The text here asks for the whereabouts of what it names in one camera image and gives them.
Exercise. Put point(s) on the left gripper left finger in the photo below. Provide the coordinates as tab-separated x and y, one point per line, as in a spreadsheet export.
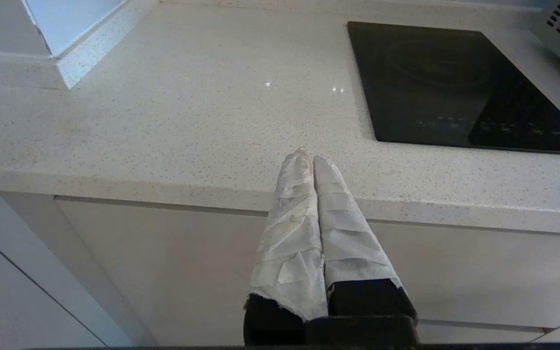
289	253

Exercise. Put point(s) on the white cabinet panel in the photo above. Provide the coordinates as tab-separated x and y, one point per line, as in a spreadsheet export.
8	301
178	262

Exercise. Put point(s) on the black induction cooktop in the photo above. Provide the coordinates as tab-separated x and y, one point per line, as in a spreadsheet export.
440	82

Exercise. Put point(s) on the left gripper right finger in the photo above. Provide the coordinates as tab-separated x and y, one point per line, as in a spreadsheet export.
348	243

